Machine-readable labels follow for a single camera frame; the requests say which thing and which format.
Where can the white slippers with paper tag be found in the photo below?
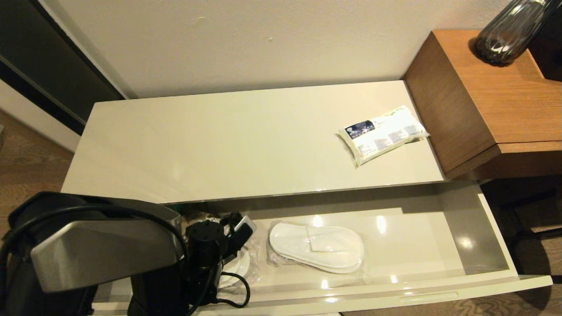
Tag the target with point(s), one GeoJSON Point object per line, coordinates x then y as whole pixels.
{"type": "Point", "coordinates": [316, 248]}

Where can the cream white drawer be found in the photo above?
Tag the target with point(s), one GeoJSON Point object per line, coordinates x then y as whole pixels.
{"type": "Point", "coordinates": [417, 245]}

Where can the dark sliding door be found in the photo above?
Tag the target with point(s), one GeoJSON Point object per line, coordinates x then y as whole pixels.
{"type": "Point", "coordinates": [44, 57]}

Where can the white tissue pack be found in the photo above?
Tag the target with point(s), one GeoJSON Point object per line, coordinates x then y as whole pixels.
{"type": "Point", "coordinates": [382, 134]}

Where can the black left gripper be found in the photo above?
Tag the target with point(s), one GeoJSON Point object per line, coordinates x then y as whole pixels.
{"type": "Point", "coordinates": [205, 245]}

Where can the black box on desk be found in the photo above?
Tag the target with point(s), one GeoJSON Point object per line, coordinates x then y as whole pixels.
{"type": "Point", "coordinates": [549, 52]}

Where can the white slippers in crinkled wrap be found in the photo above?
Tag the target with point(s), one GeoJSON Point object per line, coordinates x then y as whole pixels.
{"type": "Point", "coordinates": [239, 265]}

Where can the wooden side cabinet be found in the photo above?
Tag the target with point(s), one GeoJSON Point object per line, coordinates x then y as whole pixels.
{"type": "Point", "coordinates": [496, 101]}

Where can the dark glass vase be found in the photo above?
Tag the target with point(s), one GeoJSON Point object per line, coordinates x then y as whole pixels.
{"type": "Point", "coordinates": [505, 39]}

